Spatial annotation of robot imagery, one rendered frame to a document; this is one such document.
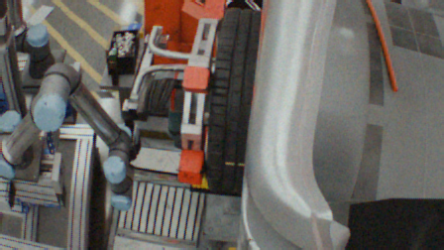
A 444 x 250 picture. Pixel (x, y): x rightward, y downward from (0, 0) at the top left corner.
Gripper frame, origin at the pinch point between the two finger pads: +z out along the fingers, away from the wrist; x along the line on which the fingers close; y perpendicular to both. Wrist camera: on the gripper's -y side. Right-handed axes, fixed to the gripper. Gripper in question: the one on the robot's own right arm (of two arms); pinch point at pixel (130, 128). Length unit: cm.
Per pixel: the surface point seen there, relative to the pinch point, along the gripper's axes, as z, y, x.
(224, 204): 11, -60, -34
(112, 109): 81, -83, 26
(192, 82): -7.2, 30.7, -22.8
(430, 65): 21, 22, -119
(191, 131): -11.7, 13.8, -22.7
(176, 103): 8.6, 3.5, -16.3
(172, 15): 59, 2, -10
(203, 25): 22.2, 28.9, -24.3
